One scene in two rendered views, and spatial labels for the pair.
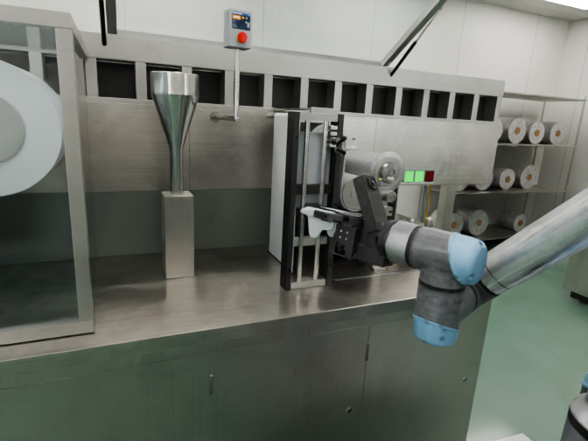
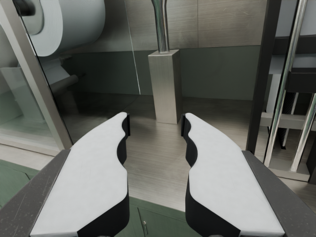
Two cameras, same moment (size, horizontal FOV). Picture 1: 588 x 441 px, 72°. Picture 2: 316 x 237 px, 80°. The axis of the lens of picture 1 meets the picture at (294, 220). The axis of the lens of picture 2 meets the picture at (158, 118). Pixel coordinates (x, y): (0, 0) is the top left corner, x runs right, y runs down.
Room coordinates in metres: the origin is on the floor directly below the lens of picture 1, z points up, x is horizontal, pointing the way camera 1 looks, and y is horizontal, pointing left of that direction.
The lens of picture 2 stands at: (0.78, -0.12, 1.30)
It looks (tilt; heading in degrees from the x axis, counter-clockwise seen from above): 29 degrees down; 49
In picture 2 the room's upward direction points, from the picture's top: 7 degrees counter-clockwise
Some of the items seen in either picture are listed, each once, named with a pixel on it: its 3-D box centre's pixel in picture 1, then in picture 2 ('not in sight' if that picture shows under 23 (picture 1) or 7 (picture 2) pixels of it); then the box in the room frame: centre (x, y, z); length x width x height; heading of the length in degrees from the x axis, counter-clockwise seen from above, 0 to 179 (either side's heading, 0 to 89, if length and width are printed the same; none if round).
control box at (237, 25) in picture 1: (238, 30); not in sight; (1.27, 0.19, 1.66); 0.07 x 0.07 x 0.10; 31
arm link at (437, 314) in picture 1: (441, 306); not in sight; (0.66, -0.27, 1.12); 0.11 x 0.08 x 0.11; 137
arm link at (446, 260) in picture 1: (446, 256); not in sight; (0.64, -0.26, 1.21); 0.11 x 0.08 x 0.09; 47
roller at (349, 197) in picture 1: (339, 187); not in sight; (1.53, -0.17, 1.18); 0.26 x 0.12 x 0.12; 24
